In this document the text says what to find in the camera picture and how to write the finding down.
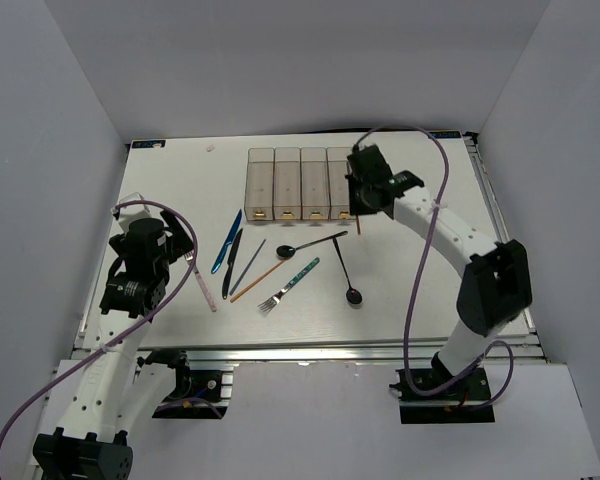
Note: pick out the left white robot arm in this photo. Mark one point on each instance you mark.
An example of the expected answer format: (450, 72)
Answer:
(117, 394)

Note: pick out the aluminium table frame rail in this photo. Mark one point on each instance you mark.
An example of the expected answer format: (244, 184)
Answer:
(525, 348)

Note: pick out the left blue table sticker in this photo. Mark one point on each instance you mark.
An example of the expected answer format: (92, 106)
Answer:
(148, 144)

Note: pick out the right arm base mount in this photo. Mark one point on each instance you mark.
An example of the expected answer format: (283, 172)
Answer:
(460, 404)

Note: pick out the black knife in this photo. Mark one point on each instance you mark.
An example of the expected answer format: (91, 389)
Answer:
(231, 263)

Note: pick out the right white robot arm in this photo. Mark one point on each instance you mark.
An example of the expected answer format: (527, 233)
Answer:
(495, 280)

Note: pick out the grey chopstick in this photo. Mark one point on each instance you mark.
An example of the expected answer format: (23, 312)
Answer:
(247, 267)

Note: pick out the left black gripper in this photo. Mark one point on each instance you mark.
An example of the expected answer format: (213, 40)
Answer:
(178, 243)

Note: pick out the blue knife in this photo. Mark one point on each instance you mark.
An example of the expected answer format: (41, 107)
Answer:
(227, 242)

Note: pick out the black spoon upper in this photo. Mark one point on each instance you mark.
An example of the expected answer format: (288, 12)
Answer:
(285, 252)

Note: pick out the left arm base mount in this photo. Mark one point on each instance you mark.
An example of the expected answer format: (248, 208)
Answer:
(197, 393)

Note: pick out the black spoon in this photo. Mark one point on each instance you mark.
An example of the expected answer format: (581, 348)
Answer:
(285, 252)
(353, 296)

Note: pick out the black spoon lower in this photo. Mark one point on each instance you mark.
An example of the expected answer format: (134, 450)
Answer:
(353, 296)

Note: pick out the blue table sticker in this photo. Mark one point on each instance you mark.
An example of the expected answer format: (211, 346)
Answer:
(446, 134)
(148, 144)

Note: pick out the green handled fork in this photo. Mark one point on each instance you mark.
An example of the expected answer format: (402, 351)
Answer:
(269, 304)

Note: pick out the right blue table sticker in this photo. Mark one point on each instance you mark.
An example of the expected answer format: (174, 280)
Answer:
(446, 134)

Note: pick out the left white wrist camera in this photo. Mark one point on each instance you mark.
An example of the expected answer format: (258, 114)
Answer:
(129, 214)

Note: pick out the pink handled fork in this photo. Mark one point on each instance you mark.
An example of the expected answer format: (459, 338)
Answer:
(202, 284)

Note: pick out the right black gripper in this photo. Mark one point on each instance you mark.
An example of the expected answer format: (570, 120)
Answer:
(356, 208)

